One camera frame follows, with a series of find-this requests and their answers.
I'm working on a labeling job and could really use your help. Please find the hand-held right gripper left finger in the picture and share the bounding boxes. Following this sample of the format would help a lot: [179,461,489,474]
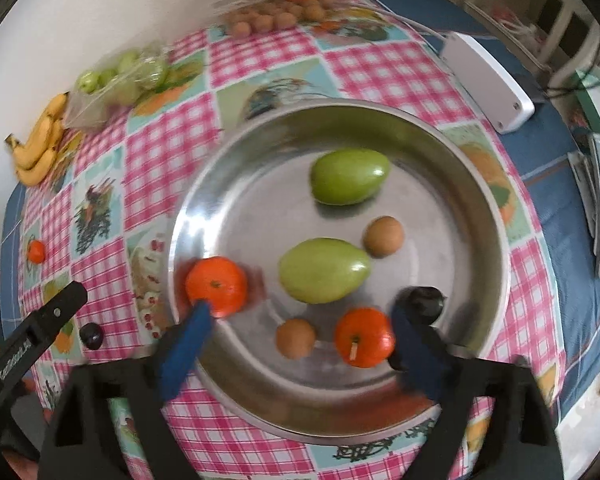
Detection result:
[37,300,216,480]

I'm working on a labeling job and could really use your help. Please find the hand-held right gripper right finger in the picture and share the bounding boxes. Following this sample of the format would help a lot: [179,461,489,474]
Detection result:
[387,305,565,480]

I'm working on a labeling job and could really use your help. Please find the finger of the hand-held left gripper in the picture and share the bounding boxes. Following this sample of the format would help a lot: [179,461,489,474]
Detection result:
[30,280,88,343]

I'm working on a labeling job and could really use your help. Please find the dark plum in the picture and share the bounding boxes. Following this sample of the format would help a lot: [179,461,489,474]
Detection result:
[402,286,447,328]
[80,324,104,351]

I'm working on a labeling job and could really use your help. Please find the round brown longan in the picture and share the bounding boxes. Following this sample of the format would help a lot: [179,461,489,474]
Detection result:
[363,216,406,256]
[275,317,317,360]

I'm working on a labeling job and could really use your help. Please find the green mango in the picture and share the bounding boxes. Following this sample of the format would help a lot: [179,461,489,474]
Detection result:
[310,148,392,207]
[278,238,372,305]

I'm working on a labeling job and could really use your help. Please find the large metal bowl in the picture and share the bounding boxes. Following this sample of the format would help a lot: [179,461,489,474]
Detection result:
[166,100,511,445]

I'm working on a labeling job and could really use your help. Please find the yellow banana bunch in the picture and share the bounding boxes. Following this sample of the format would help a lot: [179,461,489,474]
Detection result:
[5,91,70,188]

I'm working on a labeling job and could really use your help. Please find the pink checkered tablecloth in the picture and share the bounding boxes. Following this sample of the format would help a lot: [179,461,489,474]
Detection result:
[17,0,568,480]

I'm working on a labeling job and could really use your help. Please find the blue cloth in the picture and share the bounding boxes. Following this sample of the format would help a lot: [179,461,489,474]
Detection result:
[0,0,600,426]

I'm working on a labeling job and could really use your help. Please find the grey phone stand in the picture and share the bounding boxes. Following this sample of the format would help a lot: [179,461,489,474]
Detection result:
[567,152,600,241]

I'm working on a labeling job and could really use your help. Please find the clear bag of green jujubes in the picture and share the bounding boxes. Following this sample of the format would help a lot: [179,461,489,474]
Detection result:
[62,45,173,128]

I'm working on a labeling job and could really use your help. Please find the white plastic power box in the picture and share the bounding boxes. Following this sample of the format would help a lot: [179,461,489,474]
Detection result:
[437,31,536,135]

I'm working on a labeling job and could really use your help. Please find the black power adapter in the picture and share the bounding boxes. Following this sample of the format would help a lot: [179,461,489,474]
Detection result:
[522,82,548,106]

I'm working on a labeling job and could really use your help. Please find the pile of brown longans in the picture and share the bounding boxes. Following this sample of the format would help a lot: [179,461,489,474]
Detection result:
[227,0,341,38]

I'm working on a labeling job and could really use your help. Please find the white plastic bag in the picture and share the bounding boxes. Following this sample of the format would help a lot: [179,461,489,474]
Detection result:
[490,5,536,36]

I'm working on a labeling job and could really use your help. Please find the white shelf rack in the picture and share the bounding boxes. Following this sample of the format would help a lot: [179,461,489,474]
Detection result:
[462,0,600,91]

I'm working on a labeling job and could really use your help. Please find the black cables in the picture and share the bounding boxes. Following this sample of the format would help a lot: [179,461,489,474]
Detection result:
[545,25,600,98]

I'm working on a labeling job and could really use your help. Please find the white cable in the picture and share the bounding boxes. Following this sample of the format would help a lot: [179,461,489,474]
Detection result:
[352,2,446,41]

